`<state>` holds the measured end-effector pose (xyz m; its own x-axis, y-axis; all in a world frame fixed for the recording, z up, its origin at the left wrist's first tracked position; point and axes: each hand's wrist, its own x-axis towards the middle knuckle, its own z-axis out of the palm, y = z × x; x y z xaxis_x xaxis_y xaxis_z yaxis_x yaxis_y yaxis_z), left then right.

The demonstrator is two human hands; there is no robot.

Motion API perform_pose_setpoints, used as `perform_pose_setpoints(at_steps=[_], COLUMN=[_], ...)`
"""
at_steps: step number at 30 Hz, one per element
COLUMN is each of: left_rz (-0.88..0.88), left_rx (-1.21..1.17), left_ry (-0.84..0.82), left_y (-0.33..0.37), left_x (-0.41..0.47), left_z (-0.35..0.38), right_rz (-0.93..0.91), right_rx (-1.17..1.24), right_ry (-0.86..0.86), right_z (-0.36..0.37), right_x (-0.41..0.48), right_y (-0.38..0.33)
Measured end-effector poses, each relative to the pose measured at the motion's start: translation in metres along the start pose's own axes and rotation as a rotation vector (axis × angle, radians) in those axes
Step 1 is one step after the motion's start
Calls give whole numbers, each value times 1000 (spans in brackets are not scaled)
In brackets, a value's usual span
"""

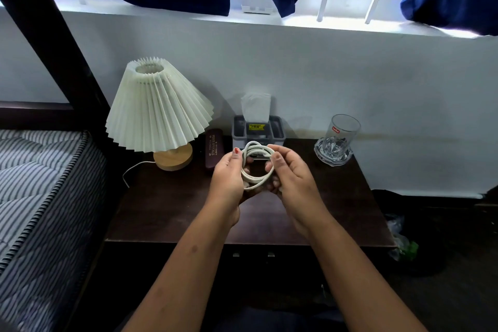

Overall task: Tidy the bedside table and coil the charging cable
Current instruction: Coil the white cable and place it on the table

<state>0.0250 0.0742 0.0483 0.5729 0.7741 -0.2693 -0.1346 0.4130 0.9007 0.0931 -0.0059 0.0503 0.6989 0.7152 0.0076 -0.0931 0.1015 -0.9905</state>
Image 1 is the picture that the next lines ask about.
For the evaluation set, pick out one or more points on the person's left hand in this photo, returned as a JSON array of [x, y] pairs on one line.
[[227, 187]]

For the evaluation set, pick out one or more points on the person's right hand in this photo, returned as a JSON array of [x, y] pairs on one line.
[[299, 195]]

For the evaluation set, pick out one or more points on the dark maroon glasses case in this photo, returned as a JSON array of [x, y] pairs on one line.
[[213, 149]]

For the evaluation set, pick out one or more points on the white grey tissue box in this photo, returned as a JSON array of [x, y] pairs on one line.
[[278, 129]]

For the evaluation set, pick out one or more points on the clear drinking glass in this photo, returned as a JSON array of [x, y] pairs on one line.
[[344, 129]]

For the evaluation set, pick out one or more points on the white tissue stack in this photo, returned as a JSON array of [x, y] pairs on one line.
[[255, 108]]

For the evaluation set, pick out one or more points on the person's right forearm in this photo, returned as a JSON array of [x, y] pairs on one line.
[[362, 285]]

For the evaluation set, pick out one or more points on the person's left forearm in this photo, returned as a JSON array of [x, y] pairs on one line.
[[175, 281]]

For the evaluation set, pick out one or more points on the dark wooden bedside table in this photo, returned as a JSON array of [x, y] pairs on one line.
[[155, 207]]

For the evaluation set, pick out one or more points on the black trash bin plastic liner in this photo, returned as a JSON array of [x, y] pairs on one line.
[[404, 246]]

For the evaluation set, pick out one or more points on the person's dark trousers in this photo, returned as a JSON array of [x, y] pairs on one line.
[[280, 322]]

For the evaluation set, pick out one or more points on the clear glass coaster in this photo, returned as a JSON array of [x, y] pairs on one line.
[[323, 151]]

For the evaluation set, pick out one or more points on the cream pleated table lamp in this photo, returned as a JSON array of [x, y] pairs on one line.
[[155, 110]]

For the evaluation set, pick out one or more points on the small white window fitting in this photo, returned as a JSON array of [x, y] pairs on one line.
[[256, 10]]

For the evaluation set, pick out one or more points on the striped mattress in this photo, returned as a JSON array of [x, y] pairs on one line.
[[39, 195]]

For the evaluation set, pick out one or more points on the dark wooden bed frame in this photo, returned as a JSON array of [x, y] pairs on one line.
[[50, 32]]

